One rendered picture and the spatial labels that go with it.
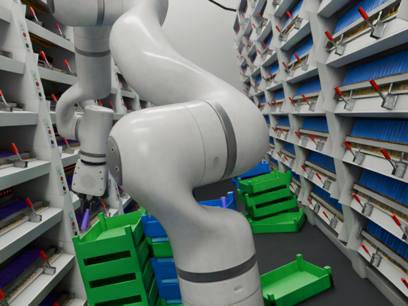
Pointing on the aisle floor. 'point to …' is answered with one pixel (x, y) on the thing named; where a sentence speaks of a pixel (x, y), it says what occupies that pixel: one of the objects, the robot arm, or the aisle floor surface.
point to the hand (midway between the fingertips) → (88, 206)
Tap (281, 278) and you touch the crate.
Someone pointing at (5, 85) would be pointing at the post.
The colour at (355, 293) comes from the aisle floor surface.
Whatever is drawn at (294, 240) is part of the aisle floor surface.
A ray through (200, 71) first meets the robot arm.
